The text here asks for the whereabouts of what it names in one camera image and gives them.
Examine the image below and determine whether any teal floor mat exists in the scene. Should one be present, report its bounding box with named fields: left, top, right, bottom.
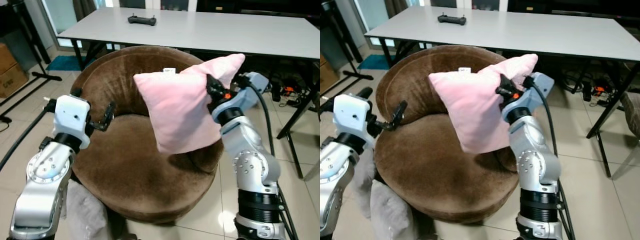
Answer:
left=357, top=53, right=396, bottom=71
left=47, top=54, right=96, bottom=72

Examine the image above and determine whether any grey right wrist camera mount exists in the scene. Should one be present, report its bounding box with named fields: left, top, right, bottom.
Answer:
left=212, top=71, right=271, bottom=126
left=501, top=71, right=555, bottom=124

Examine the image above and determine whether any black handheld controller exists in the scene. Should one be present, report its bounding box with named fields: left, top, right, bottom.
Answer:
left=437, top=13, right=468, bottom=26
left=127, top=14, right=158, bottom=27

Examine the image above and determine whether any brown round velvet sofa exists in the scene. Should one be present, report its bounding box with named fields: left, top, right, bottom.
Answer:
left=70, top=44, right=226, bottom=225
left=373, top=44, right=522, bottom=225

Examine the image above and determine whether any grey fuzzy cushion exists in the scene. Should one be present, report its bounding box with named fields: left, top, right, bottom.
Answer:
left=64, top=179, right=115, bottom=240
left=349, top=149, right=417, bottom=240

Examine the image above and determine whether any pink pillow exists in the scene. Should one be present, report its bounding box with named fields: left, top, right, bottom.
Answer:
left=428, top=53, right=540, bottom=155
left=133, top=53, right=247, bottom=155

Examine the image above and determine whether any small cardboard box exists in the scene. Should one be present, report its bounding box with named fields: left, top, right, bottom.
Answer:
left=320, top=52, right=341, bottom=94
left=0, top=42, right=30, bottom=99

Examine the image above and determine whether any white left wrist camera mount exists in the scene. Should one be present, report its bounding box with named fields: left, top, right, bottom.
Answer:
left=52, top=94, right=92, bottom=150
left=332, top=93, right=372, bottom=147

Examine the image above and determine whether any power strip orange light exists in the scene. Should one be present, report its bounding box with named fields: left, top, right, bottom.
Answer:
left=279, top=84, right=302, bottom=99
left=589, top=84, right=610, bottom=99

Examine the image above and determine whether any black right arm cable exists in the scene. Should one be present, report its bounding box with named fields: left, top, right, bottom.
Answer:
left=531, top=81, right=577, bottom=240
left=249, top=81, right=302, bottom=240

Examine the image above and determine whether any grey fabric chair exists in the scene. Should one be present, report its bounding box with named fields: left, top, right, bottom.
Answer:
left=620, top=91, right=640, bottom=132

